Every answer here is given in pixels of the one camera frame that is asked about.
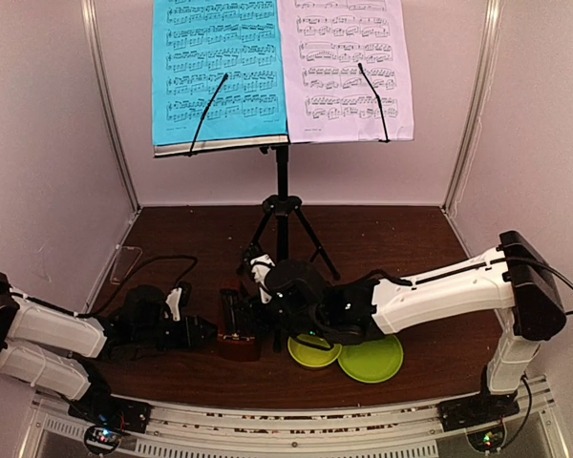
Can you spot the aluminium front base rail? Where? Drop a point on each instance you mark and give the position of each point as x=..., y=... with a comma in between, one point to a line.
x=399, y=430

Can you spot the lime green bowl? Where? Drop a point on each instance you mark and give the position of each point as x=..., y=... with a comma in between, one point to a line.
x=312, y=352

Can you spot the blue sheet music paper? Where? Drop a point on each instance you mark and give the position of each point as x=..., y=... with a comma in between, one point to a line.
x=217, y=71

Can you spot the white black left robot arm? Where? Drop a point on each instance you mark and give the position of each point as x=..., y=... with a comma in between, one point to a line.
x=52, y=347

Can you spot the black perforated music stand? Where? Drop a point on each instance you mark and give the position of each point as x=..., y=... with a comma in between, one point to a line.
x=283, y=232

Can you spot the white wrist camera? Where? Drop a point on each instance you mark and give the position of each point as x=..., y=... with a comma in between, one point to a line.
x=257, y=264
x=178, y=299

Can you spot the aluminium left corner post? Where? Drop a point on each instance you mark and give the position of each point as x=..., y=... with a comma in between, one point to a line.
x=94, y=40

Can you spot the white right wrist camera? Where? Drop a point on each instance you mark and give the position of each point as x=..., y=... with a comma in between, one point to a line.
x=257, y=264

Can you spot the lime green plate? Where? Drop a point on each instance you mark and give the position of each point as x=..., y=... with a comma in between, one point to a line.
x=372, y=362

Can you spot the brown wooden metronome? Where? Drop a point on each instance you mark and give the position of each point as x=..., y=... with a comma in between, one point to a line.
x=237, y=336

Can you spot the lavender paper sheet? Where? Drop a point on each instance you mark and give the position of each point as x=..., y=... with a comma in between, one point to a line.
x=346, y=71

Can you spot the clear plastic metronome cover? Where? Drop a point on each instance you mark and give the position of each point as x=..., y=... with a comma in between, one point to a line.
x=126, y=258

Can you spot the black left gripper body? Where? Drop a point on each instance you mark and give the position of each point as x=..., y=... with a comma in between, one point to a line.
x=179, y=340

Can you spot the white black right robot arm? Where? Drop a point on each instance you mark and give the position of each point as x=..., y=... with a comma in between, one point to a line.
x=512, y=277

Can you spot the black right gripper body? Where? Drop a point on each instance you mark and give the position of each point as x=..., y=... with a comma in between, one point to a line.
x=262, y=325

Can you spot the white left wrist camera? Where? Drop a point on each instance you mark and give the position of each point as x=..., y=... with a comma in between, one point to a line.
x=178, y=299

